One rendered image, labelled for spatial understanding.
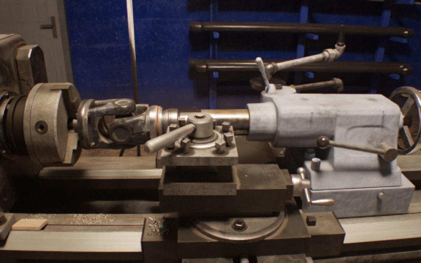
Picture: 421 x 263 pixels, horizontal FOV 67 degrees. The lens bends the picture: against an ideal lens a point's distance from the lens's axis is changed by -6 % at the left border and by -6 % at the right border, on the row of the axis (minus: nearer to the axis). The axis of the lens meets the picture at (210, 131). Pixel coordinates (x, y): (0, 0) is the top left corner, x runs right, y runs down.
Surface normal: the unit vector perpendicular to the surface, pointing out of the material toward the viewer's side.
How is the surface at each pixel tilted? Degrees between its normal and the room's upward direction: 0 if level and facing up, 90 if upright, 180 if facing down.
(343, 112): 60
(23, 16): 90
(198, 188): 90
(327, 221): 0
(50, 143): 88
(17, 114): 47
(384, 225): 36
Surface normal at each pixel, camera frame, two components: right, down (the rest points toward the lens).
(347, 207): 0.05, 0.41
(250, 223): 0.01, -0.91
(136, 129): 0.39, 0.39
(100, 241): 0.04, -0.50
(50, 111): 0.04, -0.29
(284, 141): 0.04, 0.76
